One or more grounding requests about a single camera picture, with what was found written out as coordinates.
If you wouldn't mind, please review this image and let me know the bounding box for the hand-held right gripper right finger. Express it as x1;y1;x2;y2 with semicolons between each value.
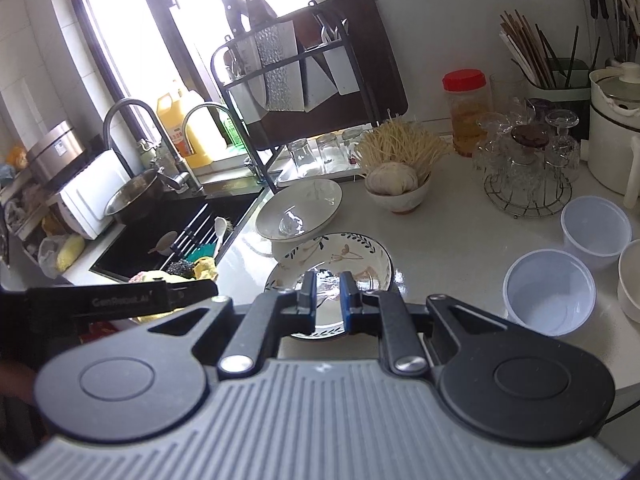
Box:
339;270;507;377

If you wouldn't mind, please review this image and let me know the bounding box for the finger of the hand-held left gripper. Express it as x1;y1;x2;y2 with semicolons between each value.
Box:
167;279;219;314

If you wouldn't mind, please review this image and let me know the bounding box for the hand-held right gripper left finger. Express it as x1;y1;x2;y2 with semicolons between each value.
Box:
149;270;319;380

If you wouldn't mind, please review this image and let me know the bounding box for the floral patterned plate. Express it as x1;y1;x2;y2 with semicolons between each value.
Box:
264;232;396;342

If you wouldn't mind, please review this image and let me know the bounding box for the white shallow bowl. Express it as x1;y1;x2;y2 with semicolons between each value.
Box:
255;178;344;242

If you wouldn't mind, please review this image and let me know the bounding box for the white deep bowl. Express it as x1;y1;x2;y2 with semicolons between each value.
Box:
617;239;640;324

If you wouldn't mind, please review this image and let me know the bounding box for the yellow dish cloth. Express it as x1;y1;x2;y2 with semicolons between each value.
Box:
127;256;221;324

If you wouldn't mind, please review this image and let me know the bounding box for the plastic bag with yellow sponge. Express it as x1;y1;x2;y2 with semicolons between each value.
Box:
37;233;87;279

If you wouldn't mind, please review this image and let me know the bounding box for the white ceramic spoon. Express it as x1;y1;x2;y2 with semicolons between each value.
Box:
213;216;229;257

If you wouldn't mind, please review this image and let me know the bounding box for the black kitchen sink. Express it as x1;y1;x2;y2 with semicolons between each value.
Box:
89;182;266;283

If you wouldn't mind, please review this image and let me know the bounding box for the white plastic box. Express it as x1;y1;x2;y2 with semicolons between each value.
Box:
59;151;132;241

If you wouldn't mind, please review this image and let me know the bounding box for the small bowl with garlic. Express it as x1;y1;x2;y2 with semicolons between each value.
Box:
363;170;432;214

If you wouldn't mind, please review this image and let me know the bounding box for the steel pot in sink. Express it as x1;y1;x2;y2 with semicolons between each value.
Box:
103;169;167;224

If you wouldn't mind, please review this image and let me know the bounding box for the garlic bulb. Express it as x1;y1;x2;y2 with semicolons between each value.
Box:
367;161;419;196

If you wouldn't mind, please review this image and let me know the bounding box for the clear glass tumbler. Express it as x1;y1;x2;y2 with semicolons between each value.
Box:
342;127;365;157
287;137;314;172
315;132;346;164

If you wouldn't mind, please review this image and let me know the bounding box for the bowl of dry noodles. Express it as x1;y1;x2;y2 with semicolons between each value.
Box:
352;115;454;182

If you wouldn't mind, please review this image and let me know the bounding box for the stainless steel canister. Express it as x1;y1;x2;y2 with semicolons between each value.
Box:
26;119;87;182

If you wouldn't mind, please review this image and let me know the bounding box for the green bottle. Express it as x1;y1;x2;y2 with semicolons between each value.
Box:
217;110;243;150

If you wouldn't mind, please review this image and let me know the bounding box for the yellow detergent bottle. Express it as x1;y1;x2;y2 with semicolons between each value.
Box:
156;86;215;169

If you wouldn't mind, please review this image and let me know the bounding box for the short steel faucet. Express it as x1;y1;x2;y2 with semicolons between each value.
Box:
181;102;243;171

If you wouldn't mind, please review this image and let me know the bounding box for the black dish rack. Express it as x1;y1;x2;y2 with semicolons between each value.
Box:
209;2;352;195

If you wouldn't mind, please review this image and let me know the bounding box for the tall steel faucet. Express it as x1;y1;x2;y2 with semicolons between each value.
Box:
102;98;192;192

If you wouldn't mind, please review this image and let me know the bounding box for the translucent plastic cup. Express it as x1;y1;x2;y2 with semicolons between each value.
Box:
503;249;598;337
560;195;634;272

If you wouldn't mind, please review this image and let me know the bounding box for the hammered steel cleaver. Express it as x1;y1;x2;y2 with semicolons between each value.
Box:
254;22;307;114

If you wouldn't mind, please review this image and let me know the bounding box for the dark brown cutting board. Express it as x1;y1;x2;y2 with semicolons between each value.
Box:
244;0;409;147

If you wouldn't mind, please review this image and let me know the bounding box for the window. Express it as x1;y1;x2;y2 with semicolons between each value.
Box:
60;0;321;128

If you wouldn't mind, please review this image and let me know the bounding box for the bundle of chopsticks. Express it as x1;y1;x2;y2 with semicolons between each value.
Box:
498;8;603;90

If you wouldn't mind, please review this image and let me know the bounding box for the cream electric health kettle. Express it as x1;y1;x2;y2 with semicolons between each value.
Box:
587;61;640;211

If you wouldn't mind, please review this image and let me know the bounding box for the row of hanging kitchen utensils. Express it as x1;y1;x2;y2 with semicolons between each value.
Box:
584;0;640;63

